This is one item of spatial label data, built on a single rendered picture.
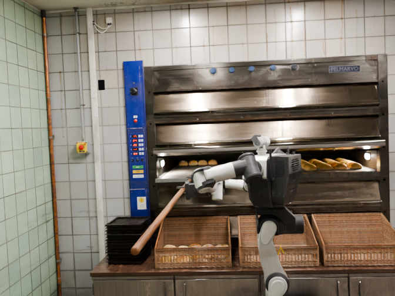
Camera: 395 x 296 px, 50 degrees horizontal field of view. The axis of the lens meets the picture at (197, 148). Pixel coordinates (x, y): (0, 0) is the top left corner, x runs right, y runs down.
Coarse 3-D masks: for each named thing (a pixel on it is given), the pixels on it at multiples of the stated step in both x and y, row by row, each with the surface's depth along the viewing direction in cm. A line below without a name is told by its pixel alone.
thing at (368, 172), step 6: (300, 174) 341; (306, 174) 341; (312, 174) 340; (318, 174) 340; (324, 174) 340; (330, 174) 339; (336, 174) 339; (342, 174) 339; (348, 174) 338; (354, 174) 338; (360, 174) 337; (366, 174) 337; (372, 174) 337; (378, 174) 336
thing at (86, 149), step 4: (76, 144) 346; (80, 144) 346; (88, 144) 348; (76, 148) 346; (84, 148) 346; (88, 148) 348; (76, 152) 347; (80, 152) 346; (84, 152) 346; (88, 152) 347
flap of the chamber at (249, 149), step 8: (320, 144) 324; (328, 144) 324; (336, 144) 323; (344, 144) 323; (352, 144) 322; (360, 144) 322; (368, 144) 321; (376, 144) 321; (384, 144) 320; (160, 152) 334; (168, 152) 333; (176, 152) 333; (184, 152) 332; (192, 152) 333; (200, 152) 334; (208, 152) 336; (216, 152) 337; (224, 152) 339; (232, 152) 340; (240, 152) 342; (248, 152) 343; (256, 152) 345
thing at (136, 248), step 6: (180, 192) 252; (174, 198) 231; (168, 204) 213; (174, 204) 221; (168, 210) 203; (162, 216) 188; (156, 222) 176; (150, 228) 165; (156, 228) 172; (144, 234) 156; (150, 234) 160; (138, 240) 148; (144, 240) 150; (138, 246) 142; (132, 252) 140; (138, 252) 140
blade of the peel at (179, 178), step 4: (164, 176) 356; (168, 176) 355; (172, 176) 353; (176, 176) 352; (180, 176) 351; (184, 176) 350; (188, 176) 349; (156, 180) 321; (160, 180) 321; (164, 180) 321; (168, 180) 320; (172, 180) 320; (176, 180) 320; (180, 180) 320; (184, 180) 319
